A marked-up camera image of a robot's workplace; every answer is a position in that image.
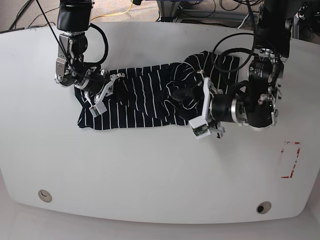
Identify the red tape rectangle marking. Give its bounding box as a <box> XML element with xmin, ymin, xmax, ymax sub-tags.
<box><xmin>278</xmin><ymin>141</ymin><xmax>301</xmax><ymax>179</ymax></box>

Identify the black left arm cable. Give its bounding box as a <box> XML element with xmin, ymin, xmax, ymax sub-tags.
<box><xmin>211</xmin><ymin>0</ymin><xmax>261</xmax><ymax>96</ymax></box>

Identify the right table cable grommet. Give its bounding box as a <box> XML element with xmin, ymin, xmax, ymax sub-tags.
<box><xmin>256</xmin><ymin>201</ymin><xmax>272</xmax><ymax>215</ymax></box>

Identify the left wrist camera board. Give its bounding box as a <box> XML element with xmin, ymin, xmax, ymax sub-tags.
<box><xmin>188</xmin><ymin>115</ymin><xmax>211</xmax><ymax>140</ymax></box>

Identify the grey aluminium frame stand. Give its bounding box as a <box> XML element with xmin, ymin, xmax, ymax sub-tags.
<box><xmin>156</xmin><ymin>0</ymin><xmax>303</xmax><ymax>39</ymax></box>

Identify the white floor cable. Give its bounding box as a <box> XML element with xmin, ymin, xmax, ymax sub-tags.
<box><xmin>236</xmin><ymin>12</ymin><xmax>261</xmax><ymax>30</ymax></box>

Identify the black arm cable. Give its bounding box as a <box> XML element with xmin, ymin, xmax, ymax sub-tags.
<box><xmin>36</xmin><ymin>0</ymin><xmax>110</xmax><ymax>78</ymax></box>
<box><xmin>211</xmin><ymin>0</ymin><xmax>261</xmax><ymax>96</ymax></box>

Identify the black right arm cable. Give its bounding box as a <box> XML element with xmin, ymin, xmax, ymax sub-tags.
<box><xmin>36</xmin><ymin>0</ymin><xmax>110</xmax><ymax>78</ymax></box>

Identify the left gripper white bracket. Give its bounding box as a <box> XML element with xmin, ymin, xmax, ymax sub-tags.
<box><xmin>171</xmin><ymin>69</ymin><xmax>233</xmax><ymax>140</ymax></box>

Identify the navy white striped t-shirt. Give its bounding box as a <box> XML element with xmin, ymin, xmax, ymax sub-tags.
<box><xmin>74</xmin><ymin>51</ymin><xmax>239</xmax><ymax>131</ymax></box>

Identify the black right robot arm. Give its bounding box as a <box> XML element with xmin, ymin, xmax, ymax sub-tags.
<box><xmin>55</xmin><ymin>0</ymin><xmax>125</xmax><ymax>110</ymax></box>

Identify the table cable grommet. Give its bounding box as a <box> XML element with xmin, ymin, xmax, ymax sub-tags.
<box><xmin>256</xmin><ymin>201</ymin><xmax>272</xmax><ymax>215</ymax></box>
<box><xmin>38</xmin><ymin>189</ymin><xmax>53</xmax><ymax>203</ymax></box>

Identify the left table cable grommet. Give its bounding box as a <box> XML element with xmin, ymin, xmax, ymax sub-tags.
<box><xmin>38</xmin><ymin>189</ymin><xmax>53</xmax><ymax>203</ymax></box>

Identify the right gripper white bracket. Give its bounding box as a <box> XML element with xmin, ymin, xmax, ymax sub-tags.
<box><xmin>84</xmin><ymin>72</ymin><xmax>125</xmax><ymax>106</ymax></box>

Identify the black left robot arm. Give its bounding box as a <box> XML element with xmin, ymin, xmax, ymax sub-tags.
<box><xmin>171</xmin><ymin>0</ymin><xmax>303</xmax><ymax>139</ymax></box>

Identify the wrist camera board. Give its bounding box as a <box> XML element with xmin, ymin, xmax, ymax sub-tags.
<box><xmin>89</xmin><ymin>102</ymin><xmax>107</xmax><ymax>118</ymax></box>
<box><xmin>188</xmin><ymin>115</ymin><xmax>211</xmax><ymax>140</ymax></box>

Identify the yellow floor cable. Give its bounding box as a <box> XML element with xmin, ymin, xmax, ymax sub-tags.
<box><xmin>91</xmin><ymin>0</ymin><xmax>133</xmax><ymax>22</ymax></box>

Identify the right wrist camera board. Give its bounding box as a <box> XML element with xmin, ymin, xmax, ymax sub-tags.
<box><xmin>89</xmin><ymin>102</ymin><xmax>107</xmax><ymax>118</ymax></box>

